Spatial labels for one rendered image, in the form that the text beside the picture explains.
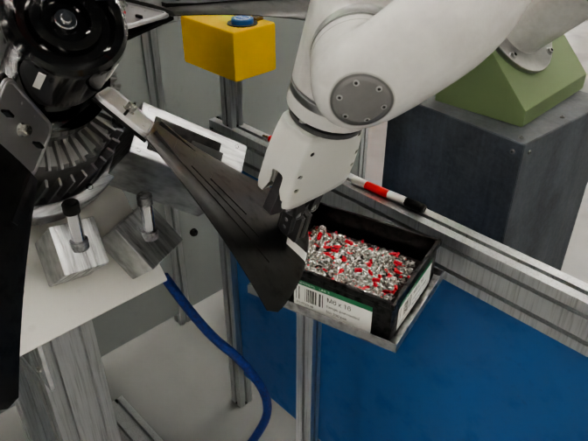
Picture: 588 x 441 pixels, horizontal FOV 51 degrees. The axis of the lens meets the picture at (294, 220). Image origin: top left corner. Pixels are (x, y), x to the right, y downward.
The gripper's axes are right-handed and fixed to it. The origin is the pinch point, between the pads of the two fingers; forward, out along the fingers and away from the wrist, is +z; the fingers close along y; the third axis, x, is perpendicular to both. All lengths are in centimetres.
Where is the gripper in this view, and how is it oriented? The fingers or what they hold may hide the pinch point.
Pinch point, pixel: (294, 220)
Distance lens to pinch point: 69.8
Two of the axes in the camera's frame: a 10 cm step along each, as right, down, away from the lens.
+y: -7.2, 3.7, -5.8
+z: -2.1, 6.8, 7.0
